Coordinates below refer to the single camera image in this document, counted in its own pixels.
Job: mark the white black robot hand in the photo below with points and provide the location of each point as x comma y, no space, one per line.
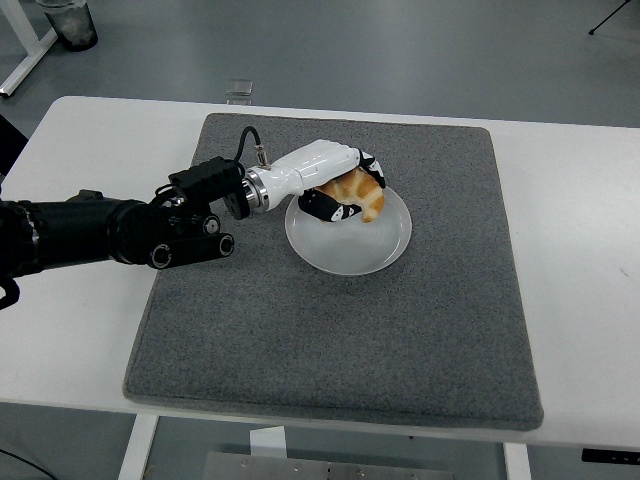
310,165

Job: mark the golden croissant bread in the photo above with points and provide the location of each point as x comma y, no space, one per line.
360,189

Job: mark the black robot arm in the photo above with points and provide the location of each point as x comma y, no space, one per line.
100,235

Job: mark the round white plate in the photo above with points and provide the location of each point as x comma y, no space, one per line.
350,247

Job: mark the metal floor socket cover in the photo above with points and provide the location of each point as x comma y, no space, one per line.
240,87

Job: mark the grey felt mat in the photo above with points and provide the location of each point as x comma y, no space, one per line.
325,340

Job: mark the black mesh waste bin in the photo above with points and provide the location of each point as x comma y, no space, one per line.
72,25

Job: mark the white paper label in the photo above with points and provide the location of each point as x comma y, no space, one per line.
267,442

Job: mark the white table leg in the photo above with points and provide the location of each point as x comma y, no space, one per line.
517,462
137,450

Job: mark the black tripod leg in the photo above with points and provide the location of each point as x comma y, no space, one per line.
612,17

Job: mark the black table control panel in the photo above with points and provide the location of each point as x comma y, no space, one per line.
610,456

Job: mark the white table leg frame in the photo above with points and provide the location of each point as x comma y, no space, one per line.
25,50

